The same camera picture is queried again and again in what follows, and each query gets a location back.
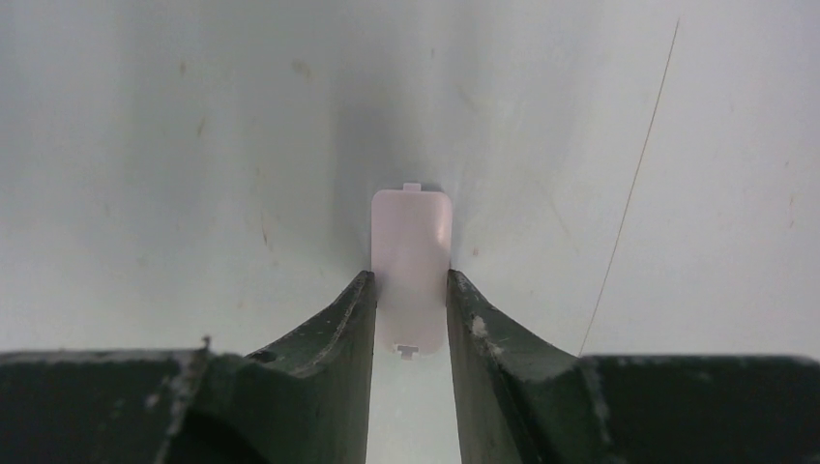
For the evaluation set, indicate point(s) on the white battery compartment cover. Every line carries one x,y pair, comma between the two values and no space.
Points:
410,254

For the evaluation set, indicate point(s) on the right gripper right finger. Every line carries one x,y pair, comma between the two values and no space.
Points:
520,399

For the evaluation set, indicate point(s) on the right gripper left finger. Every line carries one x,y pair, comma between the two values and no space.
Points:
303,398

